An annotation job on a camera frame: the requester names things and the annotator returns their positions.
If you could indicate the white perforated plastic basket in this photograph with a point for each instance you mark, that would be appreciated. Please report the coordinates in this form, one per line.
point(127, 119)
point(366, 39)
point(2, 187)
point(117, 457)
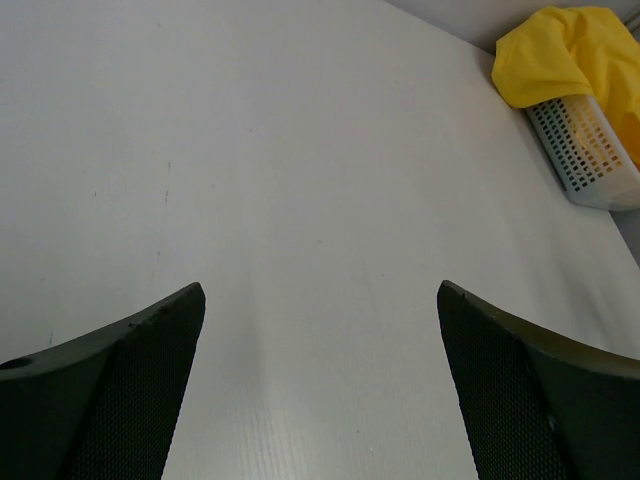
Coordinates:
point(587, 155)

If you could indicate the yellow shorts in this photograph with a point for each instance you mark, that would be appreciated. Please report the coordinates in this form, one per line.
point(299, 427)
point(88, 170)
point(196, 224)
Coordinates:
point(560, 52)

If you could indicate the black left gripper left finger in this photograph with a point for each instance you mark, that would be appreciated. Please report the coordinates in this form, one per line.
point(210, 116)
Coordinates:
point(103, 405)

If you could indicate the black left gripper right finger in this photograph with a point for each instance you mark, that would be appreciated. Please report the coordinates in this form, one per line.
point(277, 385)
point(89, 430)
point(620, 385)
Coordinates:
point(536, 404)

